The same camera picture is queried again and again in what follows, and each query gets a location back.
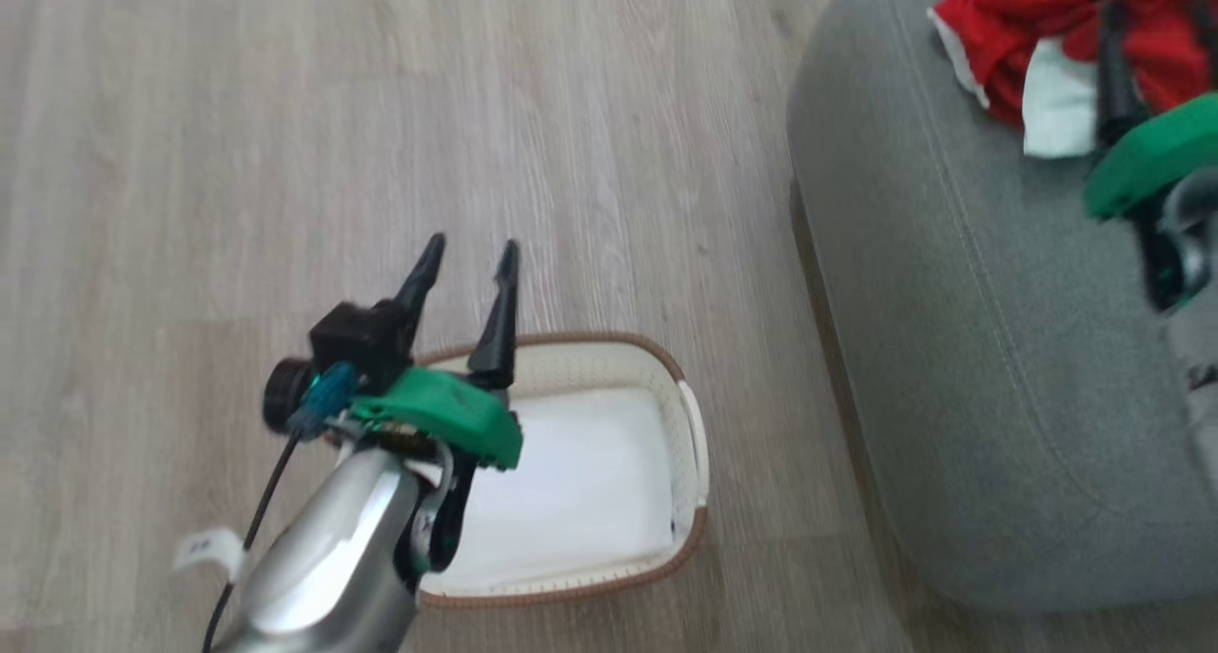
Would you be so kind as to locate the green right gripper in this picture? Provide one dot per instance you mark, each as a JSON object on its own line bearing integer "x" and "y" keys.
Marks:
{"x": 1156, "y": 153}

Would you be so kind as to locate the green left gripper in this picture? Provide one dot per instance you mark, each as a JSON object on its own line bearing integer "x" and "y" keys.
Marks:
{"x": 447, "y": 415}

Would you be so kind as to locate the red and white garment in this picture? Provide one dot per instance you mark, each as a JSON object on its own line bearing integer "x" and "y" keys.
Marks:
{"x": 1056, "y": 25}

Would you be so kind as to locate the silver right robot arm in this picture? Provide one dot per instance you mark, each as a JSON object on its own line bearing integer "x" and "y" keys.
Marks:
{"x": 1194, "y": 282}

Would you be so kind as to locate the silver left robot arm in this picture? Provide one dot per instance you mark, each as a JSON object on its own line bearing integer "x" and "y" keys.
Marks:
{"x": 333, "y": 558}

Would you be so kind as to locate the grey fabric sofa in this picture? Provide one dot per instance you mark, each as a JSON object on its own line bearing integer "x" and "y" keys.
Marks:
{"x": 999, "y": 348}

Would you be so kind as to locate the white woven laundry basket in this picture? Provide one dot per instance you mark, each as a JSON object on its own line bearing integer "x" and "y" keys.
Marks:
{"x": 580, "y": 482}

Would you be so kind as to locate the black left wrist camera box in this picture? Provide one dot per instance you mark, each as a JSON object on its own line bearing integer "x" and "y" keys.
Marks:
{"x": 357, "y": 348}

